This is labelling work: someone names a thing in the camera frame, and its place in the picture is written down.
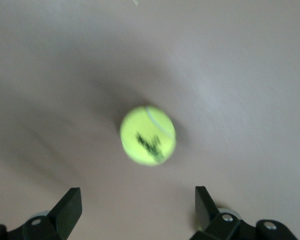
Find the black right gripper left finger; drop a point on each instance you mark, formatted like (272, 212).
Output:
(65, 212)

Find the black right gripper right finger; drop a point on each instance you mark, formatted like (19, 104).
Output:
(202, 207)

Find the yellow tennis ball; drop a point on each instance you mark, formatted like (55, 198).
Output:
(148, 135)

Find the brown table cover mat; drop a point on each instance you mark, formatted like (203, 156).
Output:
(240, 75)

